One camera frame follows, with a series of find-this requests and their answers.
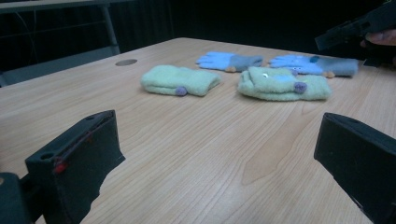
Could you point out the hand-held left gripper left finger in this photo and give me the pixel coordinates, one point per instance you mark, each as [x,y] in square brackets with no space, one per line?
[74,161]

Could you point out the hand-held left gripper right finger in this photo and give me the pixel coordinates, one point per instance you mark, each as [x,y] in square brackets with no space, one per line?
[361,155]

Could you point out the green glove with face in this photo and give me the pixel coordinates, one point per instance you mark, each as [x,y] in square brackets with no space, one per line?
[274,88]

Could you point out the green sock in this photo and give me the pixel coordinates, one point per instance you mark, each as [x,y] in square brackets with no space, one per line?
[174,79]

